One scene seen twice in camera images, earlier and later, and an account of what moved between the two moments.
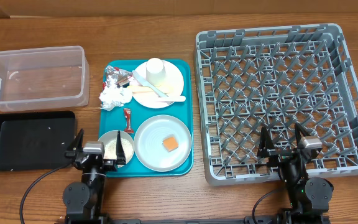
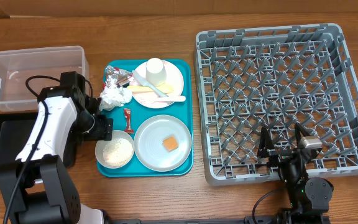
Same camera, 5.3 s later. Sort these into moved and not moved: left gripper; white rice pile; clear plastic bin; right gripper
Moved: left gripper
Not moved: white rice pile; right gripper; clear plastic bin
